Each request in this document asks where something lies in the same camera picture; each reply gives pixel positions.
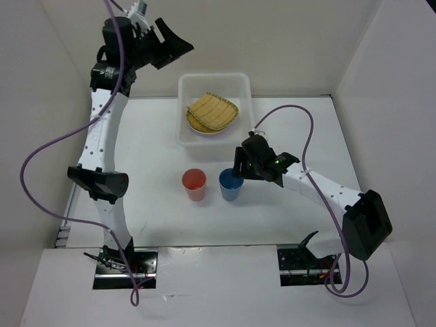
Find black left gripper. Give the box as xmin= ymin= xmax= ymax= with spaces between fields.
xmin=126 ymin=17 xmax=193 ymax=70

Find blue plastic cup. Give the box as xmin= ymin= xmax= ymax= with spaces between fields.
xmin=219 ymin=168 xmax=244 ymax=202

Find fan-shaped bamboo tray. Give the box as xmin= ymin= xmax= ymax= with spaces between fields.
xmin=187 ymin=92 xmax=239 ymax=130

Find yellow plastic plate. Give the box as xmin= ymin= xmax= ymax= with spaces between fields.
xmin=186 ymin=116 xmax=235 ymax=135

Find round bamboo tray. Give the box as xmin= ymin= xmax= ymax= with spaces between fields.
xmin=186 ymin=111 xmax=218 ymax=134

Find purple plastic plate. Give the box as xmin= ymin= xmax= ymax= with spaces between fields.
xmin=192 ymin=129 xmax=233 ymax=138

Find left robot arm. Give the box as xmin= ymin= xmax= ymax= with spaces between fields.
xmin=67 ymin=17 xmax=193 ymax=273

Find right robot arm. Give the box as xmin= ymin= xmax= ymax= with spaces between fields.
xmin=233 ymin=135 xmax=392 ymax=268

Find white plastic bin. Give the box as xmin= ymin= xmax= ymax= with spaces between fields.
xmin=176 ymin=72 xmax=255 ymax=161

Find red plastic cup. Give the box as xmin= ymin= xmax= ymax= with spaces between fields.
xmin=182 ymin=168 xmax=207 ymax=202

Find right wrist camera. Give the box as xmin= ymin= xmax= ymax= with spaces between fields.
xmin=248 ymin=128 xmax=266 ymax=138

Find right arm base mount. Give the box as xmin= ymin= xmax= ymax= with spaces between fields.
xmin=277 ymin=244 xmax=336 ymax=287

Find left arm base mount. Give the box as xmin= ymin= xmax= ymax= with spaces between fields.
xmin=83 ymin=248 xmax=158 ymax=290

